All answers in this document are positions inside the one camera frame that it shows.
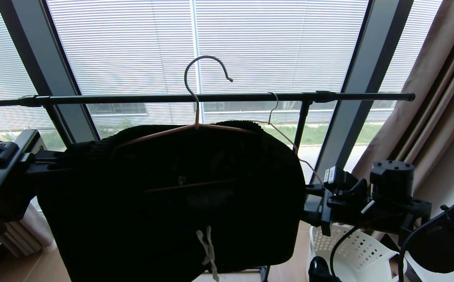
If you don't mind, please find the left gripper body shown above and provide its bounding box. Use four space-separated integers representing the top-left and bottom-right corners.
0 129 47 237

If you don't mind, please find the white laundry basket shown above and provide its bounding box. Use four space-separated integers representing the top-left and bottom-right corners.
307 223 407 282

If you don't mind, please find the black clothes rack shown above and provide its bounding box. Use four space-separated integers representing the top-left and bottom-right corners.
0 91 416 282

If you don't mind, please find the brown curtain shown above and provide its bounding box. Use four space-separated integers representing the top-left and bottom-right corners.
0 202 54 258
350 0 454 241

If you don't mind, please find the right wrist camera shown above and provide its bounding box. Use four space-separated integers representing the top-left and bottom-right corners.
323 166 368 200

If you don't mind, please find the black cable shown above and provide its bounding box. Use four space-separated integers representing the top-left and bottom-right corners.
329 225 362 282
397 210 452 282

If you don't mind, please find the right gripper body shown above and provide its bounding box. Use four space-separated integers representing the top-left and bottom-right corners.
318 190 372 237

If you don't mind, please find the pink clothes hanger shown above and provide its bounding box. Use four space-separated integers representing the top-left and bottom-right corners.
112 55 258 193
250 92 325 185

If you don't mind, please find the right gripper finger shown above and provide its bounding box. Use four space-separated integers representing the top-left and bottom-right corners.
304 183 326 197
299 204 322 227

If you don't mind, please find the black garment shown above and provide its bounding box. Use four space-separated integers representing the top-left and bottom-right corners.
36 120 307 282
308 256 343 282

